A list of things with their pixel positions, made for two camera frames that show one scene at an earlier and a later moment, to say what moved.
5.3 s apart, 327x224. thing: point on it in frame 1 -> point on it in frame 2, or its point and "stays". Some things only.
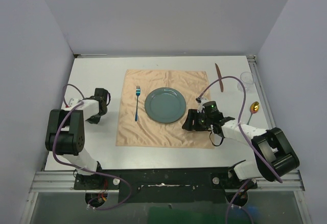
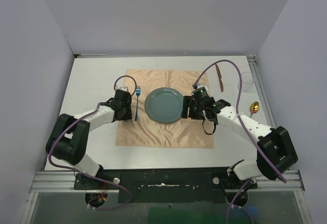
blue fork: x=138 y=91 stays
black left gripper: x=95 y=121 -> x=127 y=116
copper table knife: x=219 y=76 stays
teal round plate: x=165 y=105 stays
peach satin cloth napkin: x=136 y=129 stays
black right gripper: x=193 y=115 -> x=188 y=102
